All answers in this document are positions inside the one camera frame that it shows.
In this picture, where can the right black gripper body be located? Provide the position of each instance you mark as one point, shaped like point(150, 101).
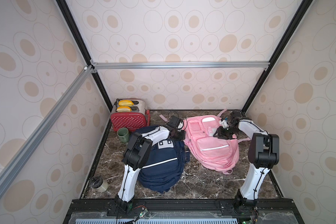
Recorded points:
point(222, 131)

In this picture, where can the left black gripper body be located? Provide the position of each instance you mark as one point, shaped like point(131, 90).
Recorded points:
point(178, 135)

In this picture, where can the pink backpack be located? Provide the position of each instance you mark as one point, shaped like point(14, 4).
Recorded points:
point(213, 153)

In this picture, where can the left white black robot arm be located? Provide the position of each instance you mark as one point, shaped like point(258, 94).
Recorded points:
point(135, 156)

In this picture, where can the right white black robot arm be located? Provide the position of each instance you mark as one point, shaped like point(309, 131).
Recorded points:
point(263, 154)

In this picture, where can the navy blue backpack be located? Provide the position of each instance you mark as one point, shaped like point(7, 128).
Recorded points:
point(165, 163)

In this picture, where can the red dotted toaster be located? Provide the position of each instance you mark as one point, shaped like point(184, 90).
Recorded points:
point(138, 118)

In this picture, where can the green mug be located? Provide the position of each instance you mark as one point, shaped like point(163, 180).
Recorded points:
point(123, 134)

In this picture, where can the yellow toast slice rear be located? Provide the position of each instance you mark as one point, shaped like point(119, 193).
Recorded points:
point(126, 103)

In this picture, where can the yellow toast slice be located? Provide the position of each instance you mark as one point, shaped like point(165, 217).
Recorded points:
point(122, 109)
point(126, 103)

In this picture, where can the yellow toast slice front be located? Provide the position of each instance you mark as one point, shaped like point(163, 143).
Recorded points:
point(122, 109)

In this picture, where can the left diagonal aluminium bar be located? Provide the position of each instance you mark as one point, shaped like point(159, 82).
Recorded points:
point(11, 171)

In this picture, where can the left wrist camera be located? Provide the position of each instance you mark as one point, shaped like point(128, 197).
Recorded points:
point(175, 123)

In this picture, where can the horizontal aluminium frame bar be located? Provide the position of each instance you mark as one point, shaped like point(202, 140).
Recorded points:
point(180, 65)

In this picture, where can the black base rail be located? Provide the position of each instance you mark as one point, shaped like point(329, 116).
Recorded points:
point(182, 211)

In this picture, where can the black right corner post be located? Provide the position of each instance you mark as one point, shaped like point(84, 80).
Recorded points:
point(292, 27)

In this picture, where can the black corner post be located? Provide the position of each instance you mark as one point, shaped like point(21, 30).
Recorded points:
point(292, 27)
point(68, 17)

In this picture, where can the black left corner post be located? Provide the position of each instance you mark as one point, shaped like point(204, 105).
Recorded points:
point(68, 17)

